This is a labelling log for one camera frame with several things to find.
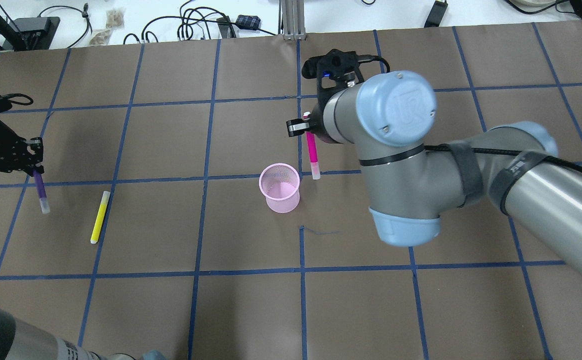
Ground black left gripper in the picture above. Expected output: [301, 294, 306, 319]
[0, 120, 45, 176]

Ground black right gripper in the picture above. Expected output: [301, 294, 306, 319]
[285, 98, 329, 143]

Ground pink marker pen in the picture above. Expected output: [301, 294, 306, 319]
[305, 132, 321, 180]

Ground purple marker pen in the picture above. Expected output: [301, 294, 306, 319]
[33, 170, 51, 215]

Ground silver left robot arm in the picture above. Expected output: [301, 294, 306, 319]
[0, 95, 104, 360]

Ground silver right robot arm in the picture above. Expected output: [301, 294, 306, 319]
[286, 70, 582, 276]

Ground pink mesh cup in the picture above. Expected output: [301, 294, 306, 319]
[257, 162, 301, 214]

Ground yellow highlighter pen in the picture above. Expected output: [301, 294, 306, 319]
[89, 190, 111, 245]

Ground small plastic bag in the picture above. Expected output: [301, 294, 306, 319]
[88, 28, 113, 47]
[105, 7, 125, 29]

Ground black power adapter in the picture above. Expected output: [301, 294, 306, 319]
[423, 0, 449, 28]

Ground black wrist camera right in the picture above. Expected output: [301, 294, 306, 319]
[300, 48, 390, 91]

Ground aluminium frame post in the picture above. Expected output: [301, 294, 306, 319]
[278, 0, 307, 41]

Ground black camera stand base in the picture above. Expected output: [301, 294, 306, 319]
[8, 16, 61, 51]

